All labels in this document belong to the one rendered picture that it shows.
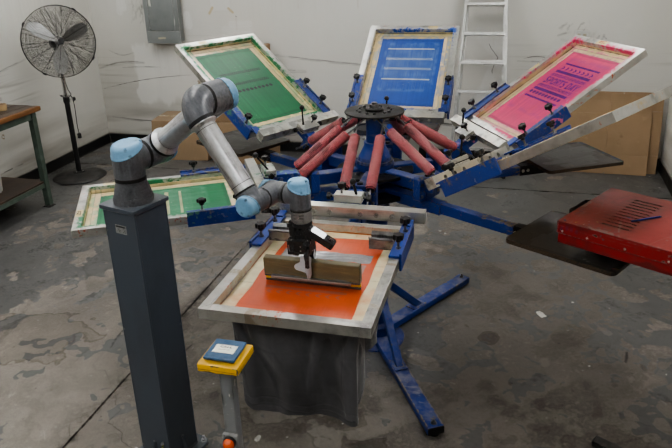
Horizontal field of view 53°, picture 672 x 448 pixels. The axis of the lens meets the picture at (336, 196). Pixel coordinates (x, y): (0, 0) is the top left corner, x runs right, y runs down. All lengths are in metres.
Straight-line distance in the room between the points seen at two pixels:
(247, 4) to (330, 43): 0.93
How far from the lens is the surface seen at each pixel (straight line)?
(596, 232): 2.57
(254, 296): 2.37
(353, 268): 2.32
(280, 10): 6.88
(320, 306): 2.28
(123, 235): 2.65
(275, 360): 2.38
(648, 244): 2.51
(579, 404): 3.53
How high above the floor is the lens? 2.11
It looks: 21 degrees down
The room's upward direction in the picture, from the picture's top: 2 degrees counter-clockwise
